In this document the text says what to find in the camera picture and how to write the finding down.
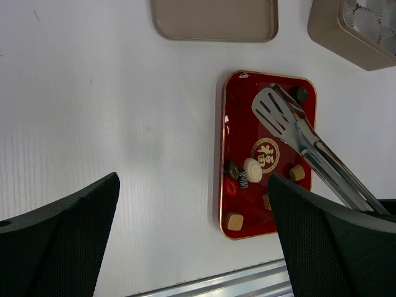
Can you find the aluminium frame rail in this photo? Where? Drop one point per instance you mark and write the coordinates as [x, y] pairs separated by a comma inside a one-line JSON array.
[[268, 279]]

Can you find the metal serving tongs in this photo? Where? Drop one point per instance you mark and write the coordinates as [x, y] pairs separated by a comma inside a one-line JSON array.
[[285, 119]]

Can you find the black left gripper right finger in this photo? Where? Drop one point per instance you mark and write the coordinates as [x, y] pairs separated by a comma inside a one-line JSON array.
[[329, 249]]

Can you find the dark oval chocolate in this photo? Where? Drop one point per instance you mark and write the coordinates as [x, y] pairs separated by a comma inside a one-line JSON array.
[[231, 170]]

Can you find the dark round ridged chocolate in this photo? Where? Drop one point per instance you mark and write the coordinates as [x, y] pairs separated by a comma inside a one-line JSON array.
[[299, 94]]

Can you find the tan square chocolate lower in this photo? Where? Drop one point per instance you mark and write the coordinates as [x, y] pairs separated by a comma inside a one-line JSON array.
[[266, 201]]

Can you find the tan square chocolate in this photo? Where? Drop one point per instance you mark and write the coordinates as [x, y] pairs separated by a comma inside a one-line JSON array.
[[266, 201], [234, 221]]

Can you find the tan chocolate cup right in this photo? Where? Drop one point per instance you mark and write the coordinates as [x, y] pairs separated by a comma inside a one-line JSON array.
[[297, 173]]

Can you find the beige tin lid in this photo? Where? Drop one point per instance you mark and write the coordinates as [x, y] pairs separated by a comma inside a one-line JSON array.
[[224, 21]]

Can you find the red rectangular tray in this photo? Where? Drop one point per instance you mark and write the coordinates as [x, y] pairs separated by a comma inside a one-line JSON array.
[[243, 136]]

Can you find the red wrapped chocolate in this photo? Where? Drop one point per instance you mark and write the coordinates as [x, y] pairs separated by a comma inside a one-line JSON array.
[[230, 187]]

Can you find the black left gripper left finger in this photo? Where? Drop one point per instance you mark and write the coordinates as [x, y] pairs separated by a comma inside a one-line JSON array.
[[57, 249]]

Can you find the black white striped chocolate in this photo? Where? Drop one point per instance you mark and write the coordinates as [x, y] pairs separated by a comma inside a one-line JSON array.
[[242, 179]]

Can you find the beige tin box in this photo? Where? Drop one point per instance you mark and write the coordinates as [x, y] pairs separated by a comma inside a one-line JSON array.
[[327, 28]]

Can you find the white round chocolate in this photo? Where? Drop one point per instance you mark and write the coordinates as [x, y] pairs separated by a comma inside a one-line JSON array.
[[253, 170]]

